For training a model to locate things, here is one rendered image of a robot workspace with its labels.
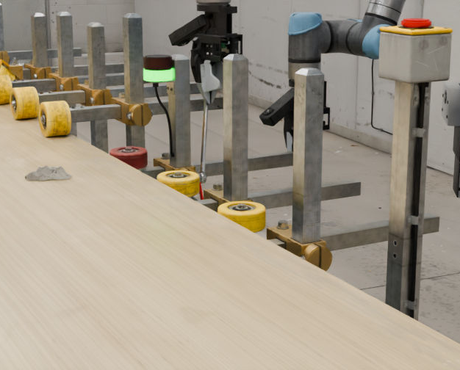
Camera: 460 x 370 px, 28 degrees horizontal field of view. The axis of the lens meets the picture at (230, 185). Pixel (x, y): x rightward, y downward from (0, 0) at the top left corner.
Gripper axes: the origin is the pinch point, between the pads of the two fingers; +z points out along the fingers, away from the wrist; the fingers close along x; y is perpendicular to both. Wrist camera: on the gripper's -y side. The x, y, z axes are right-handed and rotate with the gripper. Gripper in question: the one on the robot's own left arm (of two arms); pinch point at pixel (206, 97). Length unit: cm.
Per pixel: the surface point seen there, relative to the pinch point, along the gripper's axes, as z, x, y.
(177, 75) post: -5.8, -10.1, 1.2
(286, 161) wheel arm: 16.6, 19.1, 7.2
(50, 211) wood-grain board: 11, -55, 16
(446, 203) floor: 100, 283, -93
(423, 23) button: -22, -36, 73
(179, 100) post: -0.6, -9.7, 1.3
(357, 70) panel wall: 50, 386, -221
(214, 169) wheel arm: 16.3, 1.3, 0.7
